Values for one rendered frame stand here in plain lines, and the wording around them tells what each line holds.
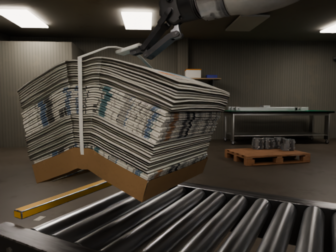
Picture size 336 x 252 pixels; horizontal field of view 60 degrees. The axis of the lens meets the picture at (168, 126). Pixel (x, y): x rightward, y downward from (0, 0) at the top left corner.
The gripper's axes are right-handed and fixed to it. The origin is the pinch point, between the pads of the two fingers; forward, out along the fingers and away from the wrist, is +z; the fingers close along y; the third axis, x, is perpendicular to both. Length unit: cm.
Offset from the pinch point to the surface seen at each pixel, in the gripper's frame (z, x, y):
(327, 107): -34, 951, 9
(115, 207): 6.7, 2.0, 46.1
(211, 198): -12, 21, 47
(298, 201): -34, 30, 48
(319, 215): -39, 23, 49
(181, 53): 316, 682, -165
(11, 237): 14, -21, 46
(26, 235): 12, -19, 46
